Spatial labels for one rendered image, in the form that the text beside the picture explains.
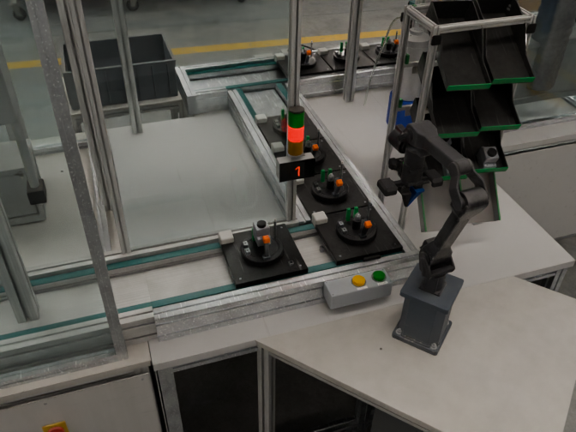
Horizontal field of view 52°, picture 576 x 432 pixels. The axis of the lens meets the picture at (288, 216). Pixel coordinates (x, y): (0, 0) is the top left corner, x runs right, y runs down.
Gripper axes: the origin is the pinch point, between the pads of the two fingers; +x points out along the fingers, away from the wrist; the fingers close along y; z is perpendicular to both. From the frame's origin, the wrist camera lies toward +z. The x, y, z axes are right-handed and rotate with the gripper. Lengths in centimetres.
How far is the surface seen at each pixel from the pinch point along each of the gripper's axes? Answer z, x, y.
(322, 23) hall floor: 439, 125, -150
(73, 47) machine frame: 73, -26, 85
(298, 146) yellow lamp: 29.1, -4.2, 23.8
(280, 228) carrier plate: 29, 28, 29
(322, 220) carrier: 27.6, 27.1, 14.4
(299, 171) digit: 29.0, 5.6, 23.2
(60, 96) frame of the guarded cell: -2, -46, 87
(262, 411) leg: -5, 80, 47
